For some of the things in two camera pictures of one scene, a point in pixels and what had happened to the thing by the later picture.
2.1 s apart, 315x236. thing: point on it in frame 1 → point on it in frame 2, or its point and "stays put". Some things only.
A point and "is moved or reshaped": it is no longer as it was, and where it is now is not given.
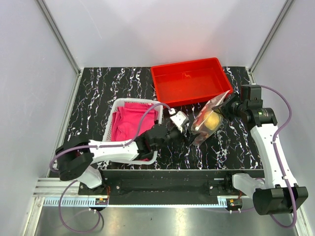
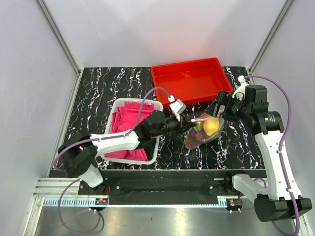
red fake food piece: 205,111 → 194,136
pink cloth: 126,121 stays put
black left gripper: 189,137 → 186,125
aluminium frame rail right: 281,15 stays put
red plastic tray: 190,82 stays put
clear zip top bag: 208,121 is moved or reshaped
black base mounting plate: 165,187 stays put
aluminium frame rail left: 63,44 stays put
